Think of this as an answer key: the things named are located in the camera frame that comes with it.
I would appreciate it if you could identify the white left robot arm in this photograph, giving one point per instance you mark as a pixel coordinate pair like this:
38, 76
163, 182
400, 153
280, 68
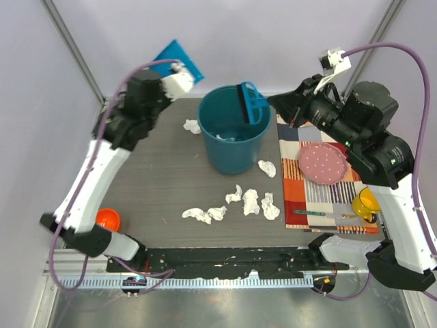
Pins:
111, 144

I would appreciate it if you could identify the orange plastic bowl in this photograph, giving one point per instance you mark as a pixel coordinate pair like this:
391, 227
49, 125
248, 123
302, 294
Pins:
109, 219

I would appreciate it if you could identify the colourful striped placemat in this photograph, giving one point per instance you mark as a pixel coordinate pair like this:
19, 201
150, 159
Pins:
302, 194

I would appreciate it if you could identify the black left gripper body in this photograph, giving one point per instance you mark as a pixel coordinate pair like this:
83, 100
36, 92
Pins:
164, 101

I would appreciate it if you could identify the crumpled white paper scrap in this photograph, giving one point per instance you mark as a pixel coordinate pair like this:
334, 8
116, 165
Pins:
268, 168
270, 211
192, 126
217, 213
231, 138
198, 214
251, 206
234, 197

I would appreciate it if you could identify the blue hand brush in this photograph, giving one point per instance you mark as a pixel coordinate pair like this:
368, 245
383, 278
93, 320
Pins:
252, 103

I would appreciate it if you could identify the teal plastic waste bin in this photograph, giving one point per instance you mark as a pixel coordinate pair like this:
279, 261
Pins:
232, 145

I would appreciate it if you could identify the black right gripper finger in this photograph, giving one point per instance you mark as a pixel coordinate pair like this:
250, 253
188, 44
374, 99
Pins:
288, 113
286, 100

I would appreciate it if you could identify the white cable duct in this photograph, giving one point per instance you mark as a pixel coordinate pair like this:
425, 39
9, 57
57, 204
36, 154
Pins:
126, 282

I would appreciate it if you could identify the pink dotted plate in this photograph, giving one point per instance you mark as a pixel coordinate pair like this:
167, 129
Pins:
322, 163

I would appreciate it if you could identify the yellow mug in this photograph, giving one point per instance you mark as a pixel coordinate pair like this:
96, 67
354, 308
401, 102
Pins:
366, 206

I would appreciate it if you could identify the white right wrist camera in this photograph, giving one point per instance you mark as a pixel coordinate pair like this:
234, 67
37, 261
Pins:
333, 63

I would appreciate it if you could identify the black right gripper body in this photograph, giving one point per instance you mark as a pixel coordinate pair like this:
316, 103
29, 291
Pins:
317, 109

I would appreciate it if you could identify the aluminium frame rail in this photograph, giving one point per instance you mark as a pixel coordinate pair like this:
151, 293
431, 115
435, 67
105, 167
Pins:
69, 261

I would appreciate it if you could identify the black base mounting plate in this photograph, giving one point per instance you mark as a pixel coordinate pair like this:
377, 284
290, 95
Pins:
233, 263

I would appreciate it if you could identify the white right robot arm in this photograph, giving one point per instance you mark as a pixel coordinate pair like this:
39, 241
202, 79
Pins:
406, 259

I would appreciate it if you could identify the blue plastic dustpan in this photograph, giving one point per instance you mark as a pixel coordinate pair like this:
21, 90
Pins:
175, 51

